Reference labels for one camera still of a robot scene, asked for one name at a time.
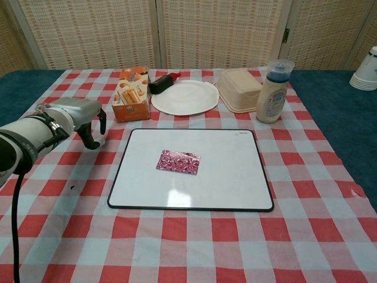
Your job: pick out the red white checkered tablecloth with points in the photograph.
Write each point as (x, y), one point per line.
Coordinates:
(188, 241)

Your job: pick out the stack of white paper cups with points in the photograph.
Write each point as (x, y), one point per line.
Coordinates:
(366, 73)

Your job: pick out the beige plastic food container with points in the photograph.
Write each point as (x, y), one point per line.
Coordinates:
(238, 88)

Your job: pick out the orange biscuit box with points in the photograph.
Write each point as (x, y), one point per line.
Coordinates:
(129, 97)

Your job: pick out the woven bamboo screen panel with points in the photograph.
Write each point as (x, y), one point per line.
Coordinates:
(88, 32)
(368, 26)
(321, 32)
(9, 44)
(221, 32)

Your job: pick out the mayonnaise bottle blue cap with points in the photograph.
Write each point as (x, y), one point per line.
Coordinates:
(271, 100)

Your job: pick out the white paper plate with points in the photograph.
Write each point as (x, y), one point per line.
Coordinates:
(185, 98)

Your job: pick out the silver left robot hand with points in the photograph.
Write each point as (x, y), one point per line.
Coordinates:
(79, 112)

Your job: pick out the metal screen hinge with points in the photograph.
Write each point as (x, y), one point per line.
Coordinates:
(286, 35)

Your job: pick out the red white patterned rectangular packet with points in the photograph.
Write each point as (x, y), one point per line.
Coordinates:
(178, 162)

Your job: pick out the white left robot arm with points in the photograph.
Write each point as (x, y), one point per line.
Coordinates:
(26, 135)

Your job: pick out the black sauce bottle red cap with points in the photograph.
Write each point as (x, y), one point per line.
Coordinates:
(160, 84)

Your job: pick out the white dry-erase board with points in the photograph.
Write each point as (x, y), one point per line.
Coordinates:
(221, 177)

